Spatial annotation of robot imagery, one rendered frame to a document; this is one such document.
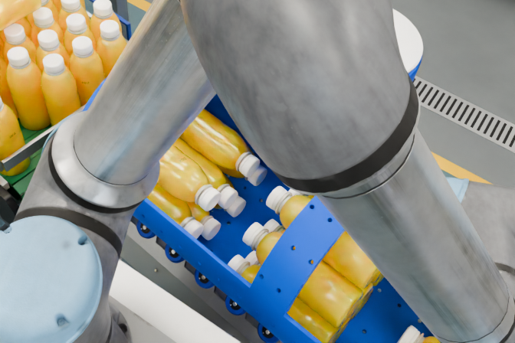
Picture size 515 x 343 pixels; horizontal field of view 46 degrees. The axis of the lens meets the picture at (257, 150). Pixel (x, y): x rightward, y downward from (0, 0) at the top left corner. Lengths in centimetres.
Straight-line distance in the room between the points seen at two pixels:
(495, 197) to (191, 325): 45
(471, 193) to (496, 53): 265
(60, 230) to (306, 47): 38
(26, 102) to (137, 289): 58
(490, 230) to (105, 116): 38
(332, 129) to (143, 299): 64
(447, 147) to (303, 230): 190
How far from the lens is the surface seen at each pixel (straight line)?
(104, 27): 133
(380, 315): 114
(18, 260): 61
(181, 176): 102
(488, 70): 316
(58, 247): 60
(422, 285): 45
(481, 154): 278
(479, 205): 64
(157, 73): 48
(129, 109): 53
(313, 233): 88
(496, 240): 63
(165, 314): 89
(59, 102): 131
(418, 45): 149
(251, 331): 113
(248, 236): 98
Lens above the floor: 198
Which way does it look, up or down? 52 degrees down
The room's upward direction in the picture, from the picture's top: 9 degrees clockwise
